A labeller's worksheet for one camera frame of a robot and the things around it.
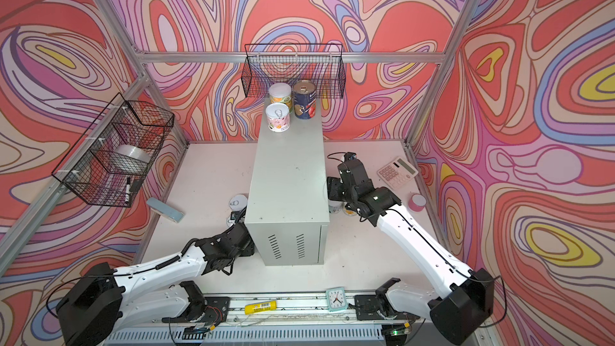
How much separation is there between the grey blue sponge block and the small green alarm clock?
2.10ft

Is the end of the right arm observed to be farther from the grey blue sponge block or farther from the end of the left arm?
the grey blue sponge block

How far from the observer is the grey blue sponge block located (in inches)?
36.4

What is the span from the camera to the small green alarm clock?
744mm
